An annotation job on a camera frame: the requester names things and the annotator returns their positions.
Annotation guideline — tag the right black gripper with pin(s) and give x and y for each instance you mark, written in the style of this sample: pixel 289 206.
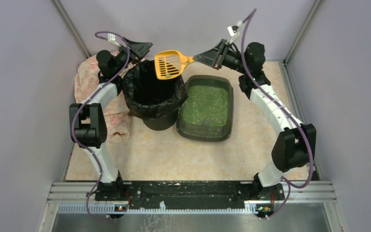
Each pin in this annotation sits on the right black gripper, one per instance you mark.
pixel 219 55

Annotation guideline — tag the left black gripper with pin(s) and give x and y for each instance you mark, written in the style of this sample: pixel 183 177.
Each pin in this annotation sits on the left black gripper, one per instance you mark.
pixel 133 50

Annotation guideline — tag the yellow litter scoop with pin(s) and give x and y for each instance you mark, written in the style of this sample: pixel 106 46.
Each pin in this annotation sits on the yellow litter scoop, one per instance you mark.
pixel 170 64

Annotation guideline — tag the black trash bin with bag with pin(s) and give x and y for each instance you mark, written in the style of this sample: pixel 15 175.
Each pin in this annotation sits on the black trash bin with bag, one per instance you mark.
pixel 156 102

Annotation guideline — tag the dark grey litter box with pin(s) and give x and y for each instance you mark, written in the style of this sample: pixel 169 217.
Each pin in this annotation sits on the dark grey litter box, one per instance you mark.
pixel 206 133

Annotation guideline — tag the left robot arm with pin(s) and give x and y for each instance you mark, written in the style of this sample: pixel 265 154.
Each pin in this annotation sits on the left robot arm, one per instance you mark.
pixel 87 121

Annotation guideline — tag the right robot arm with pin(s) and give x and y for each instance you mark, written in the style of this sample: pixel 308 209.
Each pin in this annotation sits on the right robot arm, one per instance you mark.
pixel 295 142

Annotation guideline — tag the green cat litter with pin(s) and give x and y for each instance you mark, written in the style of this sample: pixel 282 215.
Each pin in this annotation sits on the green cat litter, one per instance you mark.
pixel 206 106

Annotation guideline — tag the pink patterned cloth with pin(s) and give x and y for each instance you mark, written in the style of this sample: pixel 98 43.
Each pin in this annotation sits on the pink patterned cloth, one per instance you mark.
pixel 116 116

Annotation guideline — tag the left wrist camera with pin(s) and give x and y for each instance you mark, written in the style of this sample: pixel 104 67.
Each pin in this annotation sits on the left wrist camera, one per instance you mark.
pixel 112 38

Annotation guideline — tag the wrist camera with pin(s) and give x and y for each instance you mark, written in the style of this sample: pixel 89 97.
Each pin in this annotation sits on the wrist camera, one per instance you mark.
pixel 233 31
pixel 112 38

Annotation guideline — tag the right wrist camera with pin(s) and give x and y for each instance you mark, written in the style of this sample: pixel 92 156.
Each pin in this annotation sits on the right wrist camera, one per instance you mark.
pixel 233 31

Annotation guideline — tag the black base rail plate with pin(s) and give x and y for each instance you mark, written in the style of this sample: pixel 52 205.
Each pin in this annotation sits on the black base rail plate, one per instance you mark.
pixel 188 195

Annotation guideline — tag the aluminium frame rail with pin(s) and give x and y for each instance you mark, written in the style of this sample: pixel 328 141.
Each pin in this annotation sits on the aluminium frame rail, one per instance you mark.
pixel 72 197

